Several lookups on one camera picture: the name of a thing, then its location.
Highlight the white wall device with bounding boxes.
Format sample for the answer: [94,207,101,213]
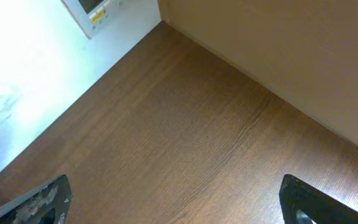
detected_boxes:
[62,0,124,39]

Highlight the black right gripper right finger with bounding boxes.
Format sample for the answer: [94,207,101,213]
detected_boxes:
[279,174,358,224]

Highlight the brown right side panel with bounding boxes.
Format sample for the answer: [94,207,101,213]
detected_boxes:
[158,0,358,145]

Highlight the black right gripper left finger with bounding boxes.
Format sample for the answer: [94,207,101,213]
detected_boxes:
[0,174,73,224]

